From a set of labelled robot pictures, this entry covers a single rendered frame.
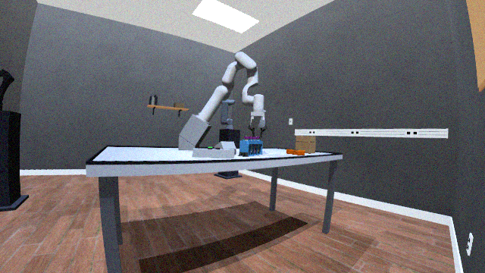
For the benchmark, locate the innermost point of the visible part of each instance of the brown cardboard box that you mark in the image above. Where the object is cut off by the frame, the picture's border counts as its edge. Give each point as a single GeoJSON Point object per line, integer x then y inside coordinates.
{"type": "Point", "coordinates": [305, 143]}

